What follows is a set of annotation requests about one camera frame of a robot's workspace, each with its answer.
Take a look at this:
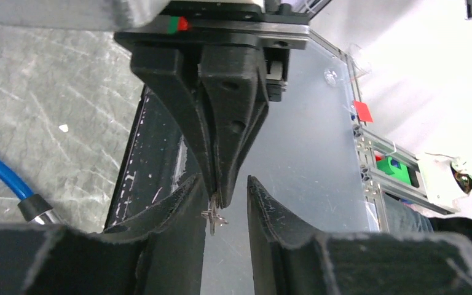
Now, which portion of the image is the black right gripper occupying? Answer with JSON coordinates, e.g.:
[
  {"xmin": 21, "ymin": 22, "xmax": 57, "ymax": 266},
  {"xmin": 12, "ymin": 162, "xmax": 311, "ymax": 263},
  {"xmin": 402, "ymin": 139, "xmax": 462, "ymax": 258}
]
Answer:
[{"xmin": 0, "ymin": 1, "xmax": 329, "ymax": 208}]

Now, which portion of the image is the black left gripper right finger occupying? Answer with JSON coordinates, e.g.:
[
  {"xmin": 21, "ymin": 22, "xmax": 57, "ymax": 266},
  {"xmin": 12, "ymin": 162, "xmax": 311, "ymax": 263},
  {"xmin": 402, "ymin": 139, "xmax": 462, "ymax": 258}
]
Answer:
[{"xmin": 247, "ymin": 176, "xmax": 472, "ymax": 294}]

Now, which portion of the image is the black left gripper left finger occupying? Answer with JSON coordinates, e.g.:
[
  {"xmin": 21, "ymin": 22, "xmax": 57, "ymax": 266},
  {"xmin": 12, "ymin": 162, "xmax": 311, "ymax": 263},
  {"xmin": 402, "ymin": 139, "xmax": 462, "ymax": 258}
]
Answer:
[{"xmin": 0, "ymin": 175, "xmax": 207, "ymax": 294}]

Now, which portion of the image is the silver key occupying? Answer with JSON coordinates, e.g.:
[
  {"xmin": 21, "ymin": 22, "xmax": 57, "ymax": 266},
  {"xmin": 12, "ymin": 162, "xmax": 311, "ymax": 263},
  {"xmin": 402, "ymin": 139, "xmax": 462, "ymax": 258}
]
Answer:
[{"xmin": 201, "ymin": 193, "xmax": 228, "ymax": 236}]

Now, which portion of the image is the blue cable lock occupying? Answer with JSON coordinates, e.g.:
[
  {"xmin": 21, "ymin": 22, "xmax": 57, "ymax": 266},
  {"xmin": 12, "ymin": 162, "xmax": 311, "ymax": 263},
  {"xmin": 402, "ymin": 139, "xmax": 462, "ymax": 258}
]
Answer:
[{"xmin": 0, "ymin": 160, "xmax": 63, "ymax": 225}]

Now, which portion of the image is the green block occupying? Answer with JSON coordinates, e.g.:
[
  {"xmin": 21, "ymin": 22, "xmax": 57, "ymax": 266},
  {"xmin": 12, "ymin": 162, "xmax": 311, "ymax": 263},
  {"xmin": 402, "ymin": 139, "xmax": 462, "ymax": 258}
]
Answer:
[{"xmin": 377, "ymin": 156, "xmax": 412, "ymax": 185}]

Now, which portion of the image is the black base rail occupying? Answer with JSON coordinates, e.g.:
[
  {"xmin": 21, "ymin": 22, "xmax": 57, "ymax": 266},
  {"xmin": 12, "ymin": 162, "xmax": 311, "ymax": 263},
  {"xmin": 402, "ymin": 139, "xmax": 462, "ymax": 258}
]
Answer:
[{"xmin": 104, "ymin": 86, "xmax": 199, "ymax": 229}]

